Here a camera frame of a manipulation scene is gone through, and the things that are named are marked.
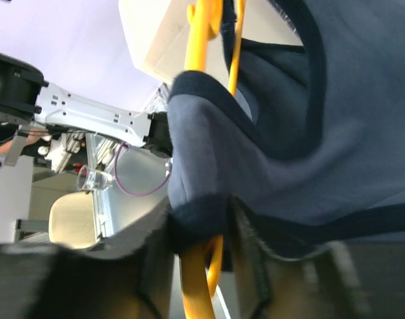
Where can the clear plastic cup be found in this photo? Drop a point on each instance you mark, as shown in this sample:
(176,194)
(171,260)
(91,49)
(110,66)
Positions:
(89,179)

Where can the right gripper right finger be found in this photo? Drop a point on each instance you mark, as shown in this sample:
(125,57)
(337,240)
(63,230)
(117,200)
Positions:
(321,284)

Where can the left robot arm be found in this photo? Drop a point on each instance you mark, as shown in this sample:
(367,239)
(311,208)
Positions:
(26,98)

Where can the navy blue tank top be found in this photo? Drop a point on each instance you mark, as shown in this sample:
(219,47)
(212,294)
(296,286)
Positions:
(320,156)

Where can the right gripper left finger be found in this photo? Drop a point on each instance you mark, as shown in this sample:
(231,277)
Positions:
(128,275)

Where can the white plastic storage box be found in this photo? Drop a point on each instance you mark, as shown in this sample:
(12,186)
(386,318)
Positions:
(157,32)

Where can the orange hanger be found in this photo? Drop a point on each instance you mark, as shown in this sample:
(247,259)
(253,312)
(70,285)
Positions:
(200,265)

